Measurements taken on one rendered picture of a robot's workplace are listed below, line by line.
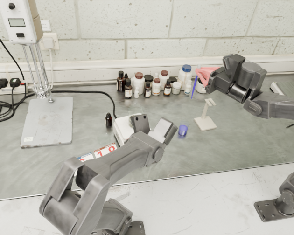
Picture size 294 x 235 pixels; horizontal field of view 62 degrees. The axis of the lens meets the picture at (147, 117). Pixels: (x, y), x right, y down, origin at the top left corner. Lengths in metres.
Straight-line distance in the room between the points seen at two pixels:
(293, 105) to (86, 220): 0.60
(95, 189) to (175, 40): 1.06
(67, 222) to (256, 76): 0.62
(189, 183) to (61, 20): 0.90
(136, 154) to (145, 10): 0.85
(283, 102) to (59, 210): 0.63
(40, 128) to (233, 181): 0.81
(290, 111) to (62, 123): 0.87
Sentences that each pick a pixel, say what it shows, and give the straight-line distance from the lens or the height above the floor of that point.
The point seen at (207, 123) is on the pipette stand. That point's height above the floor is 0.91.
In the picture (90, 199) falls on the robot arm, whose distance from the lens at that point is 0.44.
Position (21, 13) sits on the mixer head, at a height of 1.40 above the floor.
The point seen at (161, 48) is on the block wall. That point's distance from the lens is 1.36.
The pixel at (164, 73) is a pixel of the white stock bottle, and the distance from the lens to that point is 1.29.
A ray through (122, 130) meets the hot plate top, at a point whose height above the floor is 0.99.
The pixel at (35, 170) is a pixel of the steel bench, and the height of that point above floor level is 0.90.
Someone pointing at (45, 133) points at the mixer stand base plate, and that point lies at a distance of 1.11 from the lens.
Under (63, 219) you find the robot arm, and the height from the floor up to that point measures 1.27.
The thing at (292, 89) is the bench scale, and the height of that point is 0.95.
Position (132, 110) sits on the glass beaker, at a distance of 0.98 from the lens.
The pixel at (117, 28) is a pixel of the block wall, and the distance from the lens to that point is 1.27.
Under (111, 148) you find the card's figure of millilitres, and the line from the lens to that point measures 0.99.
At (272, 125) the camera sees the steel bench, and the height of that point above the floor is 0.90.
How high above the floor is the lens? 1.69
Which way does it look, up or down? 43 degrees down
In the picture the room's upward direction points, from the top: 6 degrees clockwise
